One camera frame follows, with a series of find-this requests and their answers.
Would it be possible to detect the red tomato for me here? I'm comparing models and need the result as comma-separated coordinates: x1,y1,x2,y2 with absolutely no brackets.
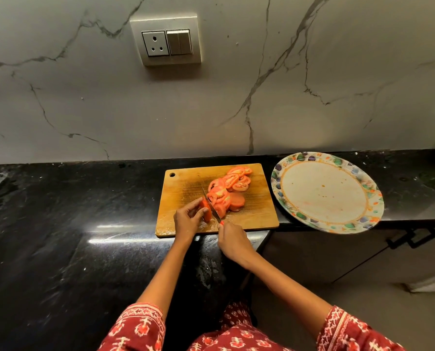
199,198,213,223

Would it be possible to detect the black cabinet handle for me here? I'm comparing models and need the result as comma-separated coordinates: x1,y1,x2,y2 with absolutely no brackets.
386,232,415,250
407,227,435,249

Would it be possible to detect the red patterned tunic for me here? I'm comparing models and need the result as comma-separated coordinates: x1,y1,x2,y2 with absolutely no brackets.
187,302,293,351

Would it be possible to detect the red handled knife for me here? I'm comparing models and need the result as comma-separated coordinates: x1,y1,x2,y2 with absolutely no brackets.
202,187,225,226

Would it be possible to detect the person's right forearm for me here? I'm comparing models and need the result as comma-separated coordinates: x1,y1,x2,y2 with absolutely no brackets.
245,252,332,337

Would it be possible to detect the red patterned sleeve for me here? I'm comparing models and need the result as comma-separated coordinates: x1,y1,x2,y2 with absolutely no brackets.
97,302,166,351
316,306,407,351

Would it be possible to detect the person's left hand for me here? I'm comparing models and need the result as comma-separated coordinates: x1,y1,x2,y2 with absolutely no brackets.
173,197,209,242

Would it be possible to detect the red patterned left sleeve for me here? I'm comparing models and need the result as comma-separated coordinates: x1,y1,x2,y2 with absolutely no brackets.
97,302,166,351

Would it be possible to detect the person's right hand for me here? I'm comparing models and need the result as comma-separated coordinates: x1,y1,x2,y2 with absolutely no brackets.
217,221,257,267

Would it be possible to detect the pile of tomato slices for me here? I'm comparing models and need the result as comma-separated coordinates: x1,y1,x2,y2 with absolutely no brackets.
207,165,253,219

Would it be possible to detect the wooden cutting board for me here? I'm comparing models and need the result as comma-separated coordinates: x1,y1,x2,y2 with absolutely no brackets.
155,163,280,238

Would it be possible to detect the brown lower cabinet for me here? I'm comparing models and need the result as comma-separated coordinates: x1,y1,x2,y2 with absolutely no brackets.
261,222,435,289

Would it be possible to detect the person's left forearm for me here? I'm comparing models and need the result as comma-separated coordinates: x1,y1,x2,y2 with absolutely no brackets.
136,237,195,318

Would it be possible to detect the floral rimmed plate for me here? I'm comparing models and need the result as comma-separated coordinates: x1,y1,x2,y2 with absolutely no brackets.
270,152,385,235

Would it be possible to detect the wall socket and switch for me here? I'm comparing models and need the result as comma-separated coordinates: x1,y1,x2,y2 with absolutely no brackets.
129,15,202,67

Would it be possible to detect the red patterned right sleeve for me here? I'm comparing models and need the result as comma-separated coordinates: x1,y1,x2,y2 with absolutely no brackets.
316,306,407,351

